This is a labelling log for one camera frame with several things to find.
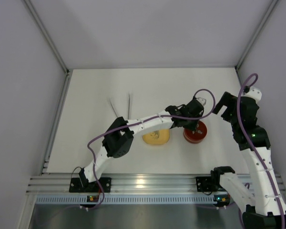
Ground red round lid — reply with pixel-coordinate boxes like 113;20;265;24
183;121;207;135

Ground metal tongs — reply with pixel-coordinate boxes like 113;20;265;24
108;92;132;119

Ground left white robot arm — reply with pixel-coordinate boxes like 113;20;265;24
79;96;206;188

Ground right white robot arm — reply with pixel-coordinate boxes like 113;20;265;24
211;87;286;229

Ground round metal lunch box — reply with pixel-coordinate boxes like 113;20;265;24
183;132;206;144

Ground yellow food container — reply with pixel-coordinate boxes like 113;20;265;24
142;129;170;146

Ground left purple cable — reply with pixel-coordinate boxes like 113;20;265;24
80;89;216;210

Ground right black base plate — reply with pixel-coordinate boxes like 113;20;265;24
195;176;214;193

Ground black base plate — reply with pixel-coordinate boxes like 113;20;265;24
69;177;112;193
195;176;214;193

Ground right aluminium frame post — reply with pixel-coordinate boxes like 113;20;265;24
235;0;281;72

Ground aluminium frame post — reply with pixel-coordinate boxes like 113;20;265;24
22;0;70;75
235;0;281;72

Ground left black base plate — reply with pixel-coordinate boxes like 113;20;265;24
69;177;112;193

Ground slotted cable duct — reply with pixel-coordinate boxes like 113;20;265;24
35;194;218;205

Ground aluminium mounting rail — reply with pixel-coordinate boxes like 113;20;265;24
26;173;283;195

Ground left aluminium frame post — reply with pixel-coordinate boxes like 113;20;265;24
22;0;70;75

